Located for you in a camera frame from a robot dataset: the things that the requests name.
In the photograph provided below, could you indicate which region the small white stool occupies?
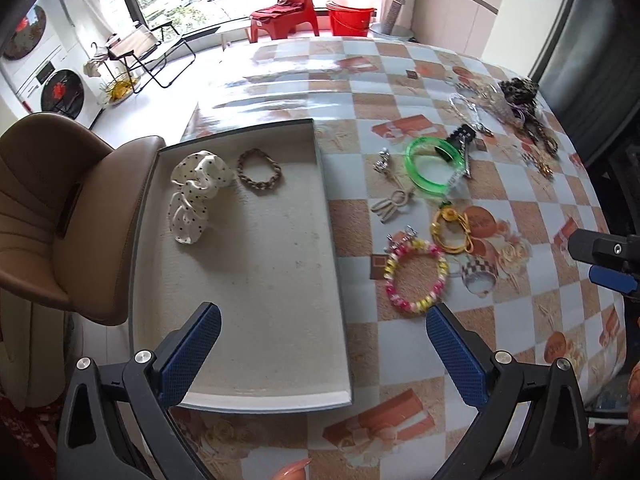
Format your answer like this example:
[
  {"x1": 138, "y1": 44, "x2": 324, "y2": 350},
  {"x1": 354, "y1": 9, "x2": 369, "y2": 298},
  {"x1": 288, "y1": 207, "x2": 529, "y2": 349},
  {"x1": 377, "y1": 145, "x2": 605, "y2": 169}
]
[{"x1": 218, "y1": 26, "x2": 250, "y2": 51}]

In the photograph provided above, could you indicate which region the folding lounge chair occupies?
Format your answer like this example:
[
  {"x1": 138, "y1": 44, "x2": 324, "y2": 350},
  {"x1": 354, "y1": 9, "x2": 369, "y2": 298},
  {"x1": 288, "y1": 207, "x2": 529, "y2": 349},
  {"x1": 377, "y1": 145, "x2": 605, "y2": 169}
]
[{"x1": 106, "y1": 21, "x2": 196, "y2": 94}]

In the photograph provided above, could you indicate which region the yellow item basket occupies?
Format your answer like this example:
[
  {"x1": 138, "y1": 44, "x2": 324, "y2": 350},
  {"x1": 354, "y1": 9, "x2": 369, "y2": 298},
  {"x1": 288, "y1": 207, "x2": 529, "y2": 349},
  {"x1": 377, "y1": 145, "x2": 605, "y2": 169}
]
[{"x1": 100, "y1": 74, "x2": 139, "y2": 107}]

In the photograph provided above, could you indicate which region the silver rhinestone hair clip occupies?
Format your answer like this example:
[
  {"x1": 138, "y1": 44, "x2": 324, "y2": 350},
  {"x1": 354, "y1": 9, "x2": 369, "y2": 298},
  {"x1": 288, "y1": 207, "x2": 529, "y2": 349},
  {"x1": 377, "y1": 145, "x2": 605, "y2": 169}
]
[{"x1": 461, "y1": 136, "x2": 475, "y2": 179}]

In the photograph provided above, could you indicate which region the pink yellow beaded bracelet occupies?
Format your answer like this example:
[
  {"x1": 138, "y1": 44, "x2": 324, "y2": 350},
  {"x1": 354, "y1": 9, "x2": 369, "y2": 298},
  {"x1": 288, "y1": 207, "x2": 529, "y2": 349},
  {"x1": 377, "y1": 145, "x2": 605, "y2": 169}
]
[{"x1": 383, "y1": 237, "x2": 450, "y2": 316}]

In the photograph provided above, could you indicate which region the brown leather chair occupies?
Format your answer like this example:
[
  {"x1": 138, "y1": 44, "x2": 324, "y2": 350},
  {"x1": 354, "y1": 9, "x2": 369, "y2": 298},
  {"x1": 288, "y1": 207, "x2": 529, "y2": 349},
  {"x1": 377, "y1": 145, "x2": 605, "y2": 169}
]
[{"x1": 1, "y1": 113, "x2": 165, "y2": 326}]

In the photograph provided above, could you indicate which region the black scalloped hair clip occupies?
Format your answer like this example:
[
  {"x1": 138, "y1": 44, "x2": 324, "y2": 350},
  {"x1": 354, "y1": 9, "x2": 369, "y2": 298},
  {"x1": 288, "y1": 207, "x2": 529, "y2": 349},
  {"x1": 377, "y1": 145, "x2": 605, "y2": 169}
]
[{"x1": 435, "y1": 124, "x2": 476, "y2": 162}]

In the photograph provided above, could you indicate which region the white cabinet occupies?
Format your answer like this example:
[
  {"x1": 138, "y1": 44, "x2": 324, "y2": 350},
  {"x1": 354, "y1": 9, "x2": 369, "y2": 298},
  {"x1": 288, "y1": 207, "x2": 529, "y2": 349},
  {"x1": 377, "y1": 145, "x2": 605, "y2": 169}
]
[{"x1": 411, "y1": 0, "x2": 502, "y2": 58}]

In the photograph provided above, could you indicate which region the grey shallow tray box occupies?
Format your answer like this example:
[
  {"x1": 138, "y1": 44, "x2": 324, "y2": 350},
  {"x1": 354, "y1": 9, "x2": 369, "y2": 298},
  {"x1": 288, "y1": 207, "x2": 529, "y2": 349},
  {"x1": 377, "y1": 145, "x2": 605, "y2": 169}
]
[{"x1": 129, "y1": 119, "x2": 352, "y2": 414}]

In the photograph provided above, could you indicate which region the white polka dot scrunchie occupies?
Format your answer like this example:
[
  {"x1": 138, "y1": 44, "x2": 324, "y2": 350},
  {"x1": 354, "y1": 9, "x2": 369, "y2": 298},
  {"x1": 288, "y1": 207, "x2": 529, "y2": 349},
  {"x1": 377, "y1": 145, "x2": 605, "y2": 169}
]
[{"x1": 167, "y1": 151, "x2": 233, "y2": 245}]

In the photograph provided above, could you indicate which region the brown braided bracelet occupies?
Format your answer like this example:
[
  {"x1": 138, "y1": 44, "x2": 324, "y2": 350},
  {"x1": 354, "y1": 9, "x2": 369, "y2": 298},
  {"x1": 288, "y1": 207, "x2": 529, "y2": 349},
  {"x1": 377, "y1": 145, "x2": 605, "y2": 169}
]
[{"x1": 235, "y1": 147, "x2": 283, "y2": 194}]

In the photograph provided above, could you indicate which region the beige bunny hair clip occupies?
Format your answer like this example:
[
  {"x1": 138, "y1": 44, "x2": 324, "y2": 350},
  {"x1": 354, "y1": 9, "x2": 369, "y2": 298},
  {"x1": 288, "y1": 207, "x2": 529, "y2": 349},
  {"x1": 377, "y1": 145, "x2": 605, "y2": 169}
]
[{"x1": 370, "y1": 188, "x2": 413, "y2": 223}]

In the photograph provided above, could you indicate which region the red plastic chair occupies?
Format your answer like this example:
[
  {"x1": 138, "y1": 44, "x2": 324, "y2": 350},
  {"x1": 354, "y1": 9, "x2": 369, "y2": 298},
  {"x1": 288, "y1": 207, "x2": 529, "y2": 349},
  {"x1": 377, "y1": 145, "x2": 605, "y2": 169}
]
[{"x1": 248, "y1": 0, "x2": 319, "y2": 44}]

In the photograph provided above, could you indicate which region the person's right hand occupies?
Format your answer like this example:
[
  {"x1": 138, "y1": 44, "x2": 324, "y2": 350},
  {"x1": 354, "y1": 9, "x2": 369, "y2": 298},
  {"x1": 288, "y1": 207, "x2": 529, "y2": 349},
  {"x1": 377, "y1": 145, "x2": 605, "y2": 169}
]
[{"x1": 271, "y1": 458, "x2": 311, "y2": 480}]

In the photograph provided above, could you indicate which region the yellow hair tie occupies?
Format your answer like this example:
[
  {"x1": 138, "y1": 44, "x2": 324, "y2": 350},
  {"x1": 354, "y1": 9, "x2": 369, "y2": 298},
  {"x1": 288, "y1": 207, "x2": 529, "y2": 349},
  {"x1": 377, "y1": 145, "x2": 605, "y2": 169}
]
[{"x1": 429, "y1": 200, "x2": 475, "y2": 256}]

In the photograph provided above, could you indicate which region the green plastic bangle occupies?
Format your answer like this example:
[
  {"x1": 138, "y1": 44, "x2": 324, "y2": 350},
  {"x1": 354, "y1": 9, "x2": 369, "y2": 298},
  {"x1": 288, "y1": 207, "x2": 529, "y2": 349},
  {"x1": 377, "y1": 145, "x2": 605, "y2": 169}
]
[{"x1": 404, "y1": 136, "x2": 466, "y2": 196}]

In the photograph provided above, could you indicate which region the red plastic bucket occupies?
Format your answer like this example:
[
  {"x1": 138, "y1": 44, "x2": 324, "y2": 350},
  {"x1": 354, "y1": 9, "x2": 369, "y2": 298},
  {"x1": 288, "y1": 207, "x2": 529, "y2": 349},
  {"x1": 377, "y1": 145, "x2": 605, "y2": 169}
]
[{"x1": 326, "y1": 1, "x2": 375, "y2": 37}]

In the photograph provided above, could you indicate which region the lower white washing machine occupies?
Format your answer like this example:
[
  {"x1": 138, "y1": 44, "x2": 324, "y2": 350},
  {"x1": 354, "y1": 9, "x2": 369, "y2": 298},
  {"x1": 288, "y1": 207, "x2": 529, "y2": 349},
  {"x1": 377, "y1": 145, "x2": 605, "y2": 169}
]
[{"x1": 17, "y1": 44, "x2": 103, "y2": 129}]

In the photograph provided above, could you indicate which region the clear claw hair clip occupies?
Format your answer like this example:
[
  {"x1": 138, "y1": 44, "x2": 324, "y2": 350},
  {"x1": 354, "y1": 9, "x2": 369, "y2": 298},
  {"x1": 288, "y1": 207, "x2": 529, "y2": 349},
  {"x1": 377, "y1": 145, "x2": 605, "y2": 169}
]
[{"x1": 475, "y1": 84, "x2": 516, "y2": 124}]

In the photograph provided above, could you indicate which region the silver crystal hair clip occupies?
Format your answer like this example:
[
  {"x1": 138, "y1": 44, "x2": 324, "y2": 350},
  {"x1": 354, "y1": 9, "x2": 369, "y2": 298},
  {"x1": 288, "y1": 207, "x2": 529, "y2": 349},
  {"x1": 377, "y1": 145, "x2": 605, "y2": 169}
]
[{"x1": 373, "y1": 148, "x2": 392, "y2": 176}]

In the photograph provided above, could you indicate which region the brown braided hair tie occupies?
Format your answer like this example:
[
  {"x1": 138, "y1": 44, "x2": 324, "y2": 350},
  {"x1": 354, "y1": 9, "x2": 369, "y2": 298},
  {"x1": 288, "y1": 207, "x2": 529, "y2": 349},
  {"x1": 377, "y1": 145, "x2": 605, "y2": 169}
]
[{"x1": 519, "y1": 112, "x2": 561, "y2": 157}]

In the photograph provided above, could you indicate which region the mop with grey handle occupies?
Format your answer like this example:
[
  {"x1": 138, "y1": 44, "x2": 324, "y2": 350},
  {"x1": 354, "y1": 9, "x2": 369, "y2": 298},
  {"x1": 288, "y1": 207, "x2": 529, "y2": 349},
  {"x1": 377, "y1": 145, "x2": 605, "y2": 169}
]
[{"x1": 381, "y1": 0, "x2": 406, "y2": 35}]

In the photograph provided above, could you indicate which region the light blue basin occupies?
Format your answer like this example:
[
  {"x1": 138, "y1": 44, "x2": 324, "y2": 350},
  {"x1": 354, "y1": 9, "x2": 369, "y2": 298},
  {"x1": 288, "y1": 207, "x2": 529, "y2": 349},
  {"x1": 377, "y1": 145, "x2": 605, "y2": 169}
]
[{"x1": 370, "y1": 23, "x2": 414, "y2": 42}]

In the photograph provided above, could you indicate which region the gold bow hair clip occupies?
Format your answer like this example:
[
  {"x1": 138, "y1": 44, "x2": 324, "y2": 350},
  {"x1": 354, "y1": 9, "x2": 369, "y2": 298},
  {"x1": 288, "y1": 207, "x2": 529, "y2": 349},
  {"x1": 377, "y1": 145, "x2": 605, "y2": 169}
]
[{"x1": 522, "y1": 152, "x2": 554, "y2": 180}]

